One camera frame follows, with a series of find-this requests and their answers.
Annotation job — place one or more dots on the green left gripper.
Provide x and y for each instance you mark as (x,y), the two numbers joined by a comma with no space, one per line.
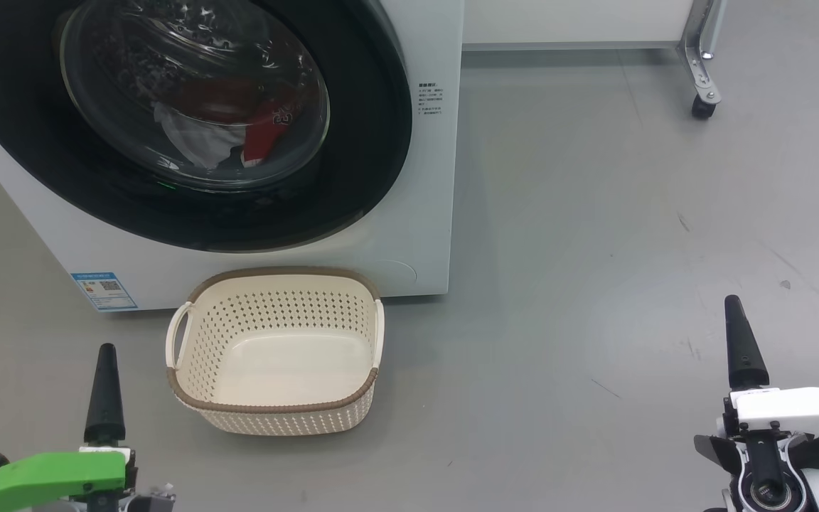
(47,476)

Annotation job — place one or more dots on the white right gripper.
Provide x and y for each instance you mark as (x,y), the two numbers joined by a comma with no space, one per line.
(800,412)

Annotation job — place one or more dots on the red and white striped garment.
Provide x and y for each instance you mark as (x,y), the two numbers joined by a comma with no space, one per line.
(196,139)

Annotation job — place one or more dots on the red lettered jersey garment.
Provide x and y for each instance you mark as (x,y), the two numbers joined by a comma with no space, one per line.
(267,135)

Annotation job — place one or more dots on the black glass washing machine door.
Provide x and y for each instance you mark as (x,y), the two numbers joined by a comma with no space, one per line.
(360,142)

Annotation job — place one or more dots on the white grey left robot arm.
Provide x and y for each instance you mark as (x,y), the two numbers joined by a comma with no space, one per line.
(148,502)

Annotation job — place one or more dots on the cream perforated laundry basket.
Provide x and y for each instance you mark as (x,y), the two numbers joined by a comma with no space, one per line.
(274,370)

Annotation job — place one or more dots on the stainless steel washing machine drum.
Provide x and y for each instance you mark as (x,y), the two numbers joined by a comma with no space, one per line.
(132,60)

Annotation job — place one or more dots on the white front-load washing machine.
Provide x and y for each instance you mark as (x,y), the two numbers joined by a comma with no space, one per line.
(424,213)

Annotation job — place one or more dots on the blue energy label sticker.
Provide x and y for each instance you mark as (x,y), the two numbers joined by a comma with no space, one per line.
(105,291)

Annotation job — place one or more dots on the black caster wheel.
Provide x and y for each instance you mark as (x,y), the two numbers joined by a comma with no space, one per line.
(702,108)

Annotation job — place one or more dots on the silver metal partition leg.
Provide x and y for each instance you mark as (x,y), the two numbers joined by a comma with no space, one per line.
(701,57)

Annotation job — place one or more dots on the round drain filter cover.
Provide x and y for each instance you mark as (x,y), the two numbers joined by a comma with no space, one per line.
(397,272)

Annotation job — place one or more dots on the white partition panel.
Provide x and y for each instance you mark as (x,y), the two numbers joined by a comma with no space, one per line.
(573,21)

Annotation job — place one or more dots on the black text notice sticker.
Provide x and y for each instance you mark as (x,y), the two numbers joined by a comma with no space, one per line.
(429,98)

